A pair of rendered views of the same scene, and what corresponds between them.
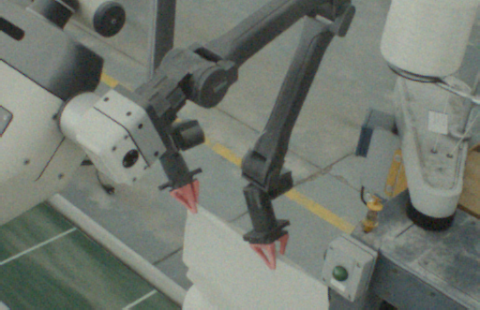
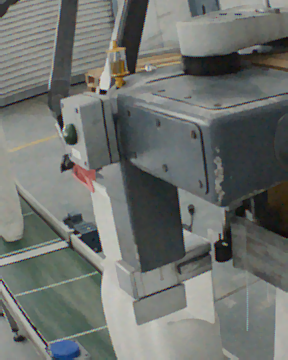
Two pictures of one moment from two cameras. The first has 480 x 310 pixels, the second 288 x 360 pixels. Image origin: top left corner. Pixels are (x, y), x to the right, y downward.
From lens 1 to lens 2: 0.97 m
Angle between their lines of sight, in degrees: 32
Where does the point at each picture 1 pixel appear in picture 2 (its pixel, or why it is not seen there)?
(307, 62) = not seen: outside the picture
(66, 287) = (72, 308)
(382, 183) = not seen: hidden behind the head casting
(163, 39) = (62, 38)
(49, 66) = not seen: outside the picture
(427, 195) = (181, 29)
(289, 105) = (120, 33)
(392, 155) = not seen: hidden behind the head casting
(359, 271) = (79, 118)
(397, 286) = (136, 134)
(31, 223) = (64, 268)
